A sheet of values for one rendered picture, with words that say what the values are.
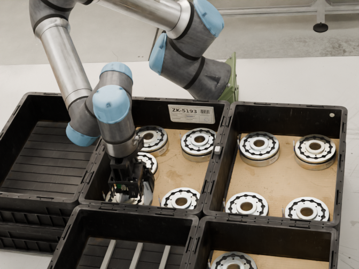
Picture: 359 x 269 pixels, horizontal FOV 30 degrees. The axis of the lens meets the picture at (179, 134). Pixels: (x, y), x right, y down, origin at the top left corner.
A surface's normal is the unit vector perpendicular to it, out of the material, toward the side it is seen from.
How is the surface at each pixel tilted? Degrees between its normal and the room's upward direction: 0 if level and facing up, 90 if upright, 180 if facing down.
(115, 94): 0
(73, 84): 17
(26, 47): 0
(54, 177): 0
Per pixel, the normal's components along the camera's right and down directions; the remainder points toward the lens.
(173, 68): -0.05, 0.62
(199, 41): 0.14, 0.76
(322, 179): -0.13, -0.74
